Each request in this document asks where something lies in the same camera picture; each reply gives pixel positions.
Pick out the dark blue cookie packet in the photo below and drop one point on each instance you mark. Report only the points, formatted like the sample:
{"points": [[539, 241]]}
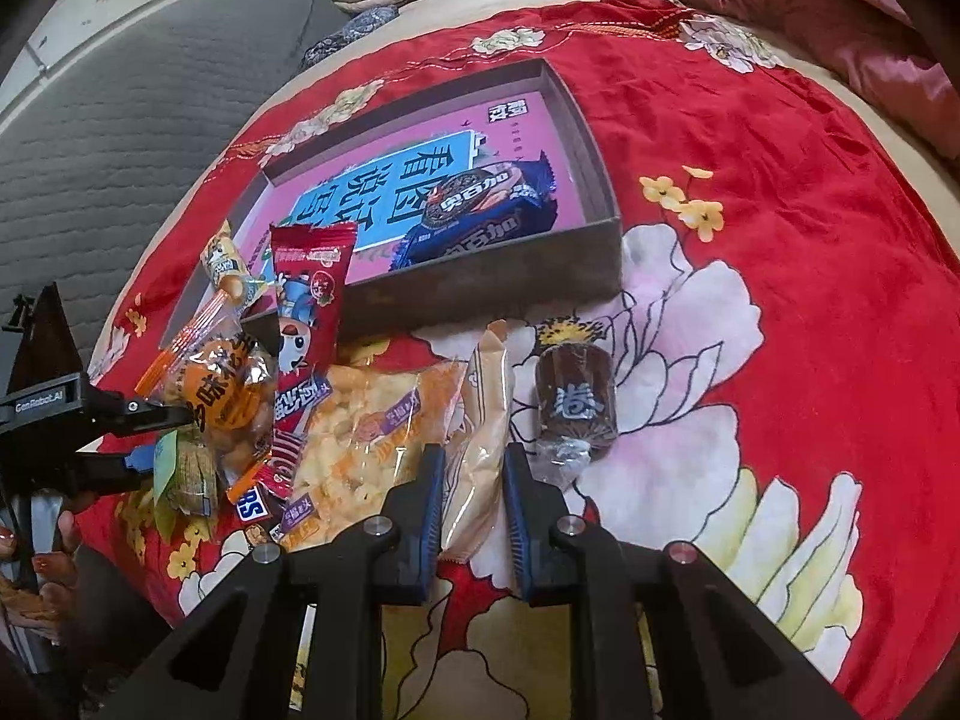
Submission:
{"points": [[487, 191], [465, 244]]}

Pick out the orange peanut snack packet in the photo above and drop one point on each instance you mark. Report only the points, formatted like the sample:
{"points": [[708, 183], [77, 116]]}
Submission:
{"points": [[217, 390]]}

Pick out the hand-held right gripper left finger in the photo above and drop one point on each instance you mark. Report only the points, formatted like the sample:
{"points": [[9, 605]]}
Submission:
{"points": [[431, 517]]}

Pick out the slim beige snack packet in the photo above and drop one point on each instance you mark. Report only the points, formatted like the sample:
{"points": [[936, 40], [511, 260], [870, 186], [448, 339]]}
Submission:
{"points": [[480, 420]]}

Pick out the dark floral cloth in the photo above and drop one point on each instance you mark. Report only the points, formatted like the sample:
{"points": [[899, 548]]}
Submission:
{"points": [[352, 34]]}

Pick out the long red cartoon snack packet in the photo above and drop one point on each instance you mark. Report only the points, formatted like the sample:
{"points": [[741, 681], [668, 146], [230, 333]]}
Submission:
{"points": [[311, 277]]}

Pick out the person's left hand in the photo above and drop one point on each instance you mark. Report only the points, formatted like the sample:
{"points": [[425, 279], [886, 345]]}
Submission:
{"points": [[52, 562]]}

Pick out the red floral blanket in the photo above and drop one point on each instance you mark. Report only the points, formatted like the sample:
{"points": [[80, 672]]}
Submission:
{"points": [[750, 165]]}

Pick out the dark cardboard box pink bottom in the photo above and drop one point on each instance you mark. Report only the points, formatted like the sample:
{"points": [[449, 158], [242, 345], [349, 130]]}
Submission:
{"points": [[525, 127]]}

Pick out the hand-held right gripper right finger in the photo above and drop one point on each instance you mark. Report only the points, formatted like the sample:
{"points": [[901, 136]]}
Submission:
{"points": [[517, 532]]}

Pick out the green snack packet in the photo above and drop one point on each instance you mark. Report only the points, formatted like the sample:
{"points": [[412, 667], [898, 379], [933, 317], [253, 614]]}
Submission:
{"points": [[187, 481]]}

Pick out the pink quilted blanket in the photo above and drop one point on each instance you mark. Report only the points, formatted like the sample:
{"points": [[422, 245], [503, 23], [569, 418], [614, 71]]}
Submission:
{"points": [[787, 0]]}

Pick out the brown roll cake packet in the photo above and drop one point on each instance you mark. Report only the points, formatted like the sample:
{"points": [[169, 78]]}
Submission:
{"points": [[574, 397]]}

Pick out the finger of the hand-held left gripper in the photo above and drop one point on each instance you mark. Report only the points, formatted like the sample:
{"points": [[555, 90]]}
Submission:
{"points": [[142, 414], [112, 469]]}

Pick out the grey quilted mat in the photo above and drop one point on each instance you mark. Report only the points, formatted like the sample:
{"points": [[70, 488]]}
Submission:
{"points": [[150, 127]]}

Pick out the yellow puffed snack packet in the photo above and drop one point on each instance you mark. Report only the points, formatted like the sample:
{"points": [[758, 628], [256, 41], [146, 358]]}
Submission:
{"points": [[352, 435]]}

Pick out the small yellow snack packet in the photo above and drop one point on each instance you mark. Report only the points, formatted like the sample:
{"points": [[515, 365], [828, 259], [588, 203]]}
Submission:
{"points": [[225, 266]]}

